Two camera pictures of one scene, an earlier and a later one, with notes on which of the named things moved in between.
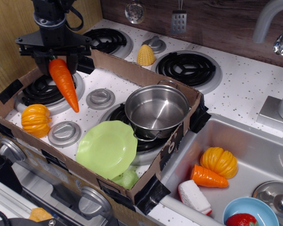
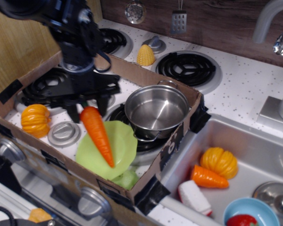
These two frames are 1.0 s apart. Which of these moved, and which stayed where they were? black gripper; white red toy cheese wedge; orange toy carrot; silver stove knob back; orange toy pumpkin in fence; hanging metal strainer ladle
Moved: orange toy carrot; black gripper
Stayed: silver stove knob back; hanging metal strainer ladle; white red toy cheese wedge; orange toy pumpkin in fence
